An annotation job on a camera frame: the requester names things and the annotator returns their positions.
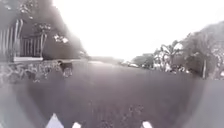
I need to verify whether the vehicle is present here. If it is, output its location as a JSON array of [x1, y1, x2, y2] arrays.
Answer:
[[128, 62, 140, 69]]

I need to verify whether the grey asphalt road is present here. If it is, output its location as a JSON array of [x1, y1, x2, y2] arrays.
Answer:
[[13, 59, 224, 128]]

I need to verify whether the dark animal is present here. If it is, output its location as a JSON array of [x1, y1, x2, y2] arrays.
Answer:
[[57, 59, 74, 78]]

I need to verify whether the row of trees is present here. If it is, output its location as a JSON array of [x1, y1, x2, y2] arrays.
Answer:
[[131, 20, 224, 80], [0, 0, 88, 62]]

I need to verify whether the robot's own part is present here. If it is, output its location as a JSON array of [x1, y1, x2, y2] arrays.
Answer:
[[141, 120, 154, 128], [71, 122, 82, 128]]

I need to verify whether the pale metal fence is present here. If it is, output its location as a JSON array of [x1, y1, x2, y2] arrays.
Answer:
[[0, 18, 48, 63]]

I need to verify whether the pole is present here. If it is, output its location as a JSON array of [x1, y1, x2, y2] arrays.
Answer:
[[201, 59, 207, 80]]

